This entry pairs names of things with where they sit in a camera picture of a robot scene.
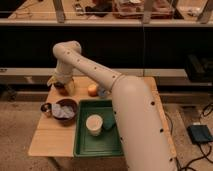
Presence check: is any dark green sponge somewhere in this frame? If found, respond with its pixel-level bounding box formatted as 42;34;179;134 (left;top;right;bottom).
103;116;115;130

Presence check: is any white grey towel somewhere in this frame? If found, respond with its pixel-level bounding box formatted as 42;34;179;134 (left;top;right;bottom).
52;104;75;119

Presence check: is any green plastic tray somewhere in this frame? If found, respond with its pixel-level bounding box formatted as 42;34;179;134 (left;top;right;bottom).
73;100;123;157

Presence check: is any pale blue small object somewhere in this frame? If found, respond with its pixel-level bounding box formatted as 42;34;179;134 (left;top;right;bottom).
97;87;110;99

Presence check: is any white paper cup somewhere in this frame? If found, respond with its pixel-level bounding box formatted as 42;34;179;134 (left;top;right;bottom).
86;114;103;136

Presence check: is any small metal cup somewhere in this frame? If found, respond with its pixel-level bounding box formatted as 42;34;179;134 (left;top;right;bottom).
40;103;52;117

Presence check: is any dark red bowl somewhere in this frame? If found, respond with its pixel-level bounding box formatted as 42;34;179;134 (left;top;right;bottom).
54;82;69;96

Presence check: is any orange fruit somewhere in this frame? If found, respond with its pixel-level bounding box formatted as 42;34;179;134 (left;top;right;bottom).
87;84;97;97

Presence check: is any purple bowl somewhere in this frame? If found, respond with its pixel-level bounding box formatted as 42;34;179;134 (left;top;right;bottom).
51;99;77;126

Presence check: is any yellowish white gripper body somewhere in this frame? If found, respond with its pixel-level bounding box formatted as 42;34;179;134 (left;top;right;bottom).
47;71;75;94

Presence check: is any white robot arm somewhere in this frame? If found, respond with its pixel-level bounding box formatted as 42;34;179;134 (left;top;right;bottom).
53;41;178;171

